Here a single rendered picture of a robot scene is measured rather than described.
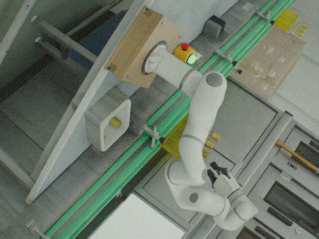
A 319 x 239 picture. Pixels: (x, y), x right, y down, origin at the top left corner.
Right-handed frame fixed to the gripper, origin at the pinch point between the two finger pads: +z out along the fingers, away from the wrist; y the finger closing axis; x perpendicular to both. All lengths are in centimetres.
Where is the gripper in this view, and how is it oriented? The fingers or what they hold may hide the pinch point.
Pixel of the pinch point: (212, 169)
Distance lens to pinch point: 178.3
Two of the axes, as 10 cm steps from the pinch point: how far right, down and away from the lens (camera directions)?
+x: -7.7, 2.6, -5.8
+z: -5.8, -6.9, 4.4
